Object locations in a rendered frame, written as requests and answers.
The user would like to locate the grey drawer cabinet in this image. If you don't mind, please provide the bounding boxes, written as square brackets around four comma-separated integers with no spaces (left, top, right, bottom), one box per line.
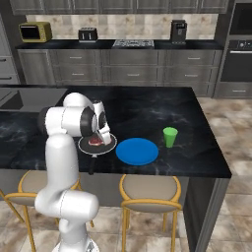
[0,13,22,86]

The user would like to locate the black built-in oven stack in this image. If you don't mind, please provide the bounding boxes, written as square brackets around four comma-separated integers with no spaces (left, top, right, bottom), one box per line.
[214,0,252,99]

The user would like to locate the grey wall cupboards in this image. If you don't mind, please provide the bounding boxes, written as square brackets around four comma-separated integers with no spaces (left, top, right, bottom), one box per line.
[9,0,229,16]

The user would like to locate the yellow stool with beige seat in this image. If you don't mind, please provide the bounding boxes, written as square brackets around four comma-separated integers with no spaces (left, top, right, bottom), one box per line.
[0,169,95,252]
[118,173,183,252]

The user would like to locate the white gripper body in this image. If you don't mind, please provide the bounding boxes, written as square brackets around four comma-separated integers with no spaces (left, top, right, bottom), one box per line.
[96,125,114,146]

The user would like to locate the green cup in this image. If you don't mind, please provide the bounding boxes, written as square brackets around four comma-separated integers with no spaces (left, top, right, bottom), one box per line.
[162,126,179,149]

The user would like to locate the black frying pan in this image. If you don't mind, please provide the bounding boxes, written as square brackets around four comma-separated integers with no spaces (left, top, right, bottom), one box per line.
[78,132,118,175]

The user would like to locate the black coffee machine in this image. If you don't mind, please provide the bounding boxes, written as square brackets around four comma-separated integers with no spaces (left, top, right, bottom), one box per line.
[169,19,188,45]

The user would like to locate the grey base cupboards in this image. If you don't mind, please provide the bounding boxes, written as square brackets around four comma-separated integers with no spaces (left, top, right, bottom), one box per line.
[17,48,224,98]

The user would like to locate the red steak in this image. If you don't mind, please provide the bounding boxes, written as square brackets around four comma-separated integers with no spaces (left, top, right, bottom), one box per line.
[88,137,103,147]

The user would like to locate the yellow microwave oven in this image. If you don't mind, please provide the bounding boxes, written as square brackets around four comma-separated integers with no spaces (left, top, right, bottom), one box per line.
[18,21,53,43]

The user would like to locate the black toaster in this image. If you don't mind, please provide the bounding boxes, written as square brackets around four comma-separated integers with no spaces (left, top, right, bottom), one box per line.
[78,27,99,43]

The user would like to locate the blue plate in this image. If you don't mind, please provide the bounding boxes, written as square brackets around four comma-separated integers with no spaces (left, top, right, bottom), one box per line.
[115,137,159,166]

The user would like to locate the dark kitchen island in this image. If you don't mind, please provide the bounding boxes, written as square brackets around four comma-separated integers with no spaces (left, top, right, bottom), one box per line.
[0,86,232,252]

